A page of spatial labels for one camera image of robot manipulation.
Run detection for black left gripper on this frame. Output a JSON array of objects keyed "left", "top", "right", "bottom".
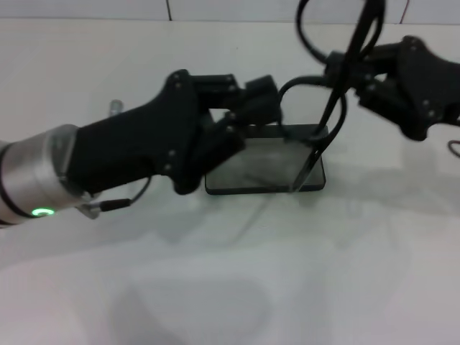
[{"left": 65, "top": 69, "right": 284, "bottom": 196}]

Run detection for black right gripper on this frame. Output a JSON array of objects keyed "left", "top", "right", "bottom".
[{"left": 324, "top": 35, "right": 460, "bottom": 141}]

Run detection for black glasses case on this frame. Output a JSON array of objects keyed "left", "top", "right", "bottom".
[{"left": 204, "top": 123, "right": 330, "bottom": 196}]

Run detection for black glasses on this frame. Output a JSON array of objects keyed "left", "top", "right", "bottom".
[{"left": 277, "top": 0, "right": 387, "bottom": 193}]

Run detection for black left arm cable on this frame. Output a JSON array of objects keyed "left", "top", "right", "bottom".
[{"left": 89, "top": 175, "right": 152, "bottom": 213}]

